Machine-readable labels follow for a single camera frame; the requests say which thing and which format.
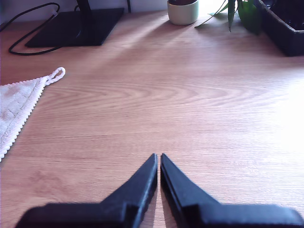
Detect dark rectangular planter box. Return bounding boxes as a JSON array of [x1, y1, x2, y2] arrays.
[[257, 0, 304, 57]]

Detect large black computer monitor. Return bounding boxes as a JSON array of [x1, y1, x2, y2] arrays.
[[25, 0, 125, 47]]

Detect amber lamp with pale base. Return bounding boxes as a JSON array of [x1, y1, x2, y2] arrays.
[[167, 0, 200, 26]]

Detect green leafy houseplant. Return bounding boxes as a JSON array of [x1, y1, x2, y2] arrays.
[[194, 0, 262, 36]]

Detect black usb cable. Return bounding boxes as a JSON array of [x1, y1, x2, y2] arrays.
[[0, 2, 60, 57]]

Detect pink green fluffy tea towel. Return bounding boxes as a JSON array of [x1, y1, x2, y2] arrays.
[[0, 66, 66, 162]]

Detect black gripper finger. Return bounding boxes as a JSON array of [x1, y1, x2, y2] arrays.
[[160, 153, 220, 228], [101, 153, 159, 228]]

